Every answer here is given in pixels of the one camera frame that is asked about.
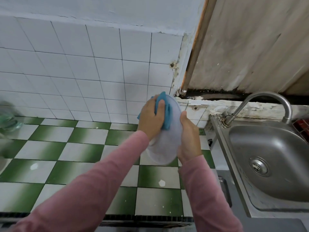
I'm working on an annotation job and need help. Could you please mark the person's left hand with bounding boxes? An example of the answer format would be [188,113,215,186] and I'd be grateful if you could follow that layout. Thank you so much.
[137,95,167,141]

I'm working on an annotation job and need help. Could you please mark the person's right hand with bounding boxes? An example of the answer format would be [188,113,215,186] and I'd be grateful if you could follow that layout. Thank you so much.
[177,111,203,165]

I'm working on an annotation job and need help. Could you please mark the blue cleaning cloth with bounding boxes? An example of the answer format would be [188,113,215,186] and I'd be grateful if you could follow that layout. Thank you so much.
[136,91,173,131]

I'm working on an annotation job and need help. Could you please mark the red flower plate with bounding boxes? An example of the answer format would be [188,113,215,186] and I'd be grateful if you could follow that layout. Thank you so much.
[145,94,184,166]

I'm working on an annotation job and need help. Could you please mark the person's left forearm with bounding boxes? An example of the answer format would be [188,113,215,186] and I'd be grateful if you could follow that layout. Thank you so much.
[10,130,150,232]

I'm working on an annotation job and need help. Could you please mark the person's right forearm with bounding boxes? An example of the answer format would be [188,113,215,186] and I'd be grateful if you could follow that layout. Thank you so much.
[179,154,244,232]

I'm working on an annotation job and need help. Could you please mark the green checkered tile countertop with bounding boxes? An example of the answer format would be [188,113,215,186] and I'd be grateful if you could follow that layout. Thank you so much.
[0,116,218,223]

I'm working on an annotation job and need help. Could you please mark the chrome faucet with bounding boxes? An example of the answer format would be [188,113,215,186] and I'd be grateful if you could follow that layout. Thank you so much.
[222,91,293,128]

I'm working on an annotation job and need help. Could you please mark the stainless steel sink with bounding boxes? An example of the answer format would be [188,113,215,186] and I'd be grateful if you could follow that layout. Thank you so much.
[210,116,309,220]

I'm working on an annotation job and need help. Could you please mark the weathered wooden board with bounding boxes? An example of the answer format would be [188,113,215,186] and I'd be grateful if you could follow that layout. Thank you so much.
[183,0,309,97]

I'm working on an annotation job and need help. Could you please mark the clear bottle with green liquid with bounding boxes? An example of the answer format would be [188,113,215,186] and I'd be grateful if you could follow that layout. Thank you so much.
[0,101,24,133]

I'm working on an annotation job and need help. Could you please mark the wire dish rack red tray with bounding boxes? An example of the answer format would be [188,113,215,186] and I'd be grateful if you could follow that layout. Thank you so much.
[292,118,309,142]

